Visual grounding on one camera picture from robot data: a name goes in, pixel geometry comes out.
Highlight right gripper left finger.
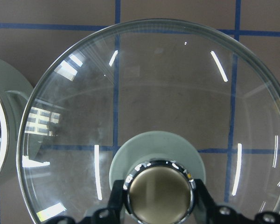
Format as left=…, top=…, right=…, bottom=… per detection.
left=45, top=180, right=124, bottom=224

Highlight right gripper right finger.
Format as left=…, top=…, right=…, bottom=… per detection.
left=190, top=179, right=280, bottom=224

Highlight glass pot lid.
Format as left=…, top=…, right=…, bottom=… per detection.
left=17, top=19, right=280, bottom=224

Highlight pale green cooking pot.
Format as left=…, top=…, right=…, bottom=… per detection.
left=0, top=59, right=33, bottom=185

